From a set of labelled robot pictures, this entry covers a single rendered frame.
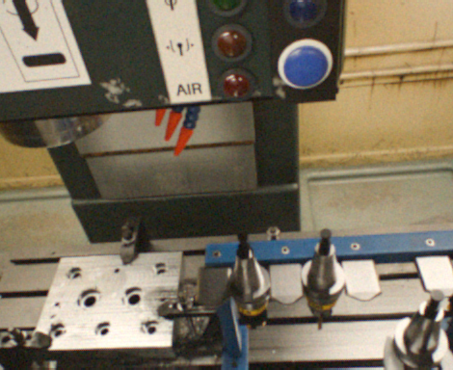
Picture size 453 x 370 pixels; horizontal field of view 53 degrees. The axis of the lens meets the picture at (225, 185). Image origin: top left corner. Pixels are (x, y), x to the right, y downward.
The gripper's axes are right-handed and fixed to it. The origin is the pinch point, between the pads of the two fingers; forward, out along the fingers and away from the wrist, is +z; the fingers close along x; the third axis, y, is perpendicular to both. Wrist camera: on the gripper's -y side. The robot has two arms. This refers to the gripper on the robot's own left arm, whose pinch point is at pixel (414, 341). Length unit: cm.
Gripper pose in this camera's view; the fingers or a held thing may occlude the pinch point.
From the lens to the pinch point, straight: 69.7
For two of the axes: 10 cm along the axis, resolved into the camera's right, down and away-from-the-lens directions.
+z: 0.2, -7.1, 7.1
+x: 9.9, -0.6, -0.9
